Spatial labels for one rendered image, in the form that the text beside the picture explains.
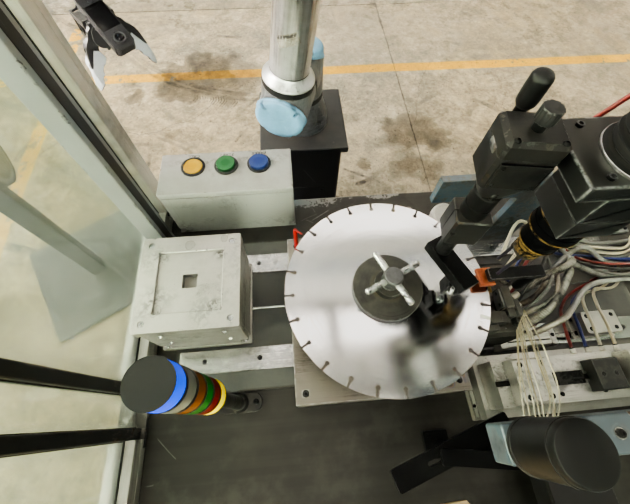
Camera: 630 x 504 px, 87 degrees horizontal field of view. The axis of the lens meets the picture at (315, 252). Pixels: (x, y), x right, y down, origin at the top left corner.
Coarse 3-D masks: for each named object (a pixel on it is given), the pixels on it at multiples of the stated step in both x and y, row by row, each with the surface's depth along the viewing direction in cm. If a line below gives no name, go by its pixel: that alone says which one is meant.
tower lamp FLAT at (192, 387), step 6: (186, 372) 31; (192, 372) 34; (192, 378) 32; (192, 384) 32; (186, 390) 30; (192, 390) 32; (186, 396) 31; (192, 396) 32; (180, 402) 30; (186, 402) 31; (174, 408) 30; (180, 408) 31
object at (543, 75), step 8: (536, 72) 28; (544, 72) 28; (552, 72) 28; (528, 80) 29; (536, 80) 28; (544, 80) 28; (552, 80) 28; (528, 88) 29; (536, 88) 28; (544, 88) 28; (520, 96) 30; (528, 96) 29; (536, 96) 29; (520, 104) 30; (528, 104) 30; (536, 104) 30
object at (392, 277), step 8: (376, 256) 51; (384, 264) 50; (416, 264) 50; (384, 272) 49; (392, 272) 49; (400, 272) 49; (384, 280) 49; (392, 280) 49; (400, 280) 49; (368, 288) 49; (376, 288) 49; (392, 288) 50; (400, 288) 49; (408, 296) 48; (408, 304) 48
